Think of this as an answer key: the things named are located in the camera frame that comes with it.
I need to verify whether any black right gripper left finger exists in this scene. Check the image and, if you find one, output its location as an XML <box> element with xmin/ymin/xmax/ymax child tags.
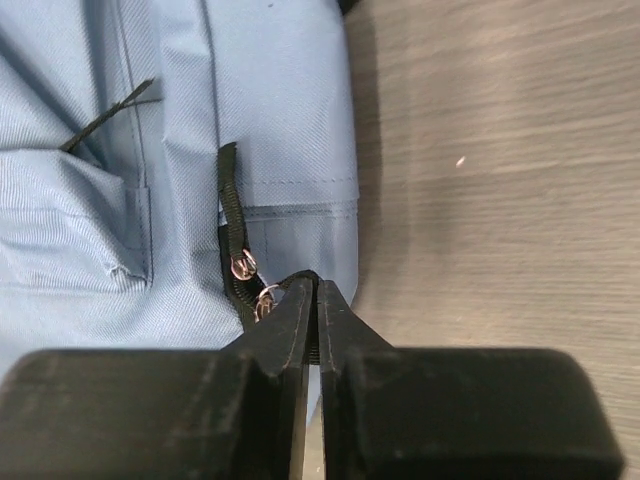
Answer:
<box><xmin>1</xmin><ymin>278</ymin><xmax>317</xmax><ymax>479</ymax></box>

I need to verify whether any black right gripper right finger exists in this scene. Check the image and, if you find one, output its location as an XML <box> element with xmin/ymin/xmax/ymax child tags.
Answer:
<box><xmin>317</xmin><ymin>281</ymin><xmax>624</xmax><ymax>479</ymax></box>

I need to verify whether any light blue student backpack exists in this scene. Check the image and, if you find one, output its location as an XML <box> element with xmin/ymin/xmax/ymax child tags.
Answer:
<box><xmin>1</xmin><ymin>1</ymin><xmax>358</xmax><ymax>370</ymax></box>

